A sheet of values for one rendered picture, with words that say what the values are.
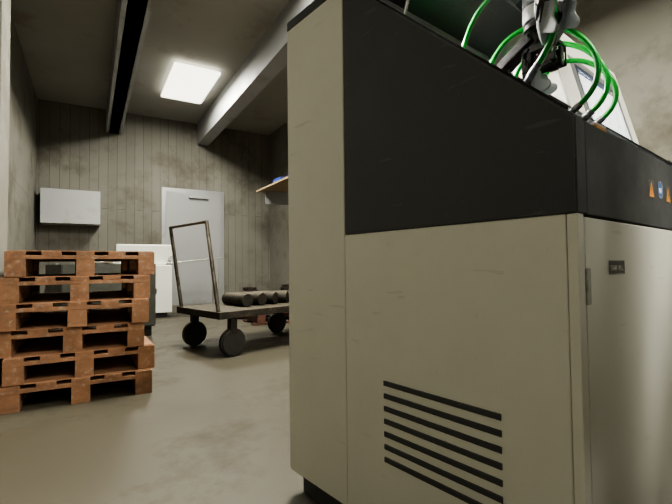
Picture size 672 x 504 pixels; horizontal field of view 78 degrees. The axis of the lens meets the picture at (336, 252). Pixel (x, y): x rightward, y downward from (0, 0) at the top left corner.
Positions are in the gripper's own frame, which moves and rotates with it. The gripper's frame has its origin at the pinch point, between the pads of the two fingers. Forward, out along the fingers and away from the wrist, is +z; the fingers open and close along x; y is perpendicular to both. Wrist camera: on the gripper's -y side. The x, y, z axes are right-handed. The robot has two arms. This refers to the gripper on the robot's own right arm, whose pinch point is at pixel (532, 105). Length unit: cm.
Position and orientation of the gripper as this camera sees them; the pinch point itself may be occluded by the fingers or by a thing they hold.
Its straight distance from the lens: 125.6
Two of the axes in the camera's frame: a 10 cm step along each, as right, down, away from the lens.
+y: 6.3, -0.3, -7.7
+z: 0.1, 10.0, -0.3
